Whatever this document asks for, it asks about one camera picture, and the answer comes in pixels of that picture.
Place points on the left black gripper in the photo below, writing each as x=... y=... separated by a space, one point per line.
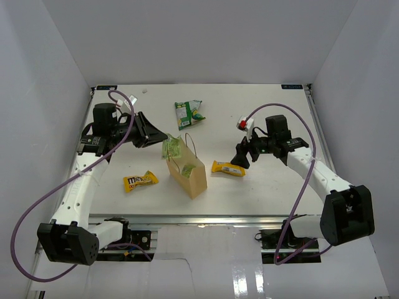
x=148 y=133

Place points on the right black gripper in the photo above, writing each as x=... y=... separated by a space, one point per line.
x=242 y=149

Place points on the yellow snack bar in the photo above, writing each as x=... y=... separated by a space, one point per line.
x=227 y=168

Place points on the green snack packet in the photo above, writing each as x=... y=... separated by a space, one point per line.
x=187 y=170
x=171 y=147

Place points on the green chips bag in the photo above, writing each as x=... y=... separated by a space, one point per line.
x=187 y=113

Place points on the yellow m&m's bag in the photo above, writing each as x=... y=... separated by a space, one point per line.
x=131 y=182

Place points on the brown paper bag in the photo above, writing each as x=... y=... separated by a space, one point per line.
x=197 y=183

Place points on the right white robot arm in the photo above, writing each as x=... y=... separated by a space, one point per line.
x=347 y=212

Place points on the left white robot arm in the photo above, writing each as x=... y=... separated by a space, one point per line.
x=68 y=238

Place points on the blue label left corner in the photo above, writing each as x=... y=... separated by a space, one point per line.
x=106 y=87

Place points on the blue label corner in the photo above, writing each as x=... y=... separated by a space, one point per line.
x=291 y=86
x=106 y=87

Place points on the blue label right corner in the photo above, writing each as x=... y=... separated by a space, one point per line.
x=291 y=86

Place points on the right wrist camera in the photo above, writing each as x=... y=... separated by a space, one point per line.
x=246 y=125

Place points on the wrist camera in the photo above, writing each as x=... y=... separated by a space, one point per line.
x=125 y=106
x=246 y=125

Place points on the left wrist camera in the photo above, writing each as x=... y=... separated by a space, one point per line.
x=125 y=106

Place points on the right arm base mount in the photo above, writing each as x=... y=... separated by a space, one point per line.
x=268 y=239

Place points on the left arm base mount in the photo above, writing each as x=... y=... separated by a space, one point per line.
x=134 y=246

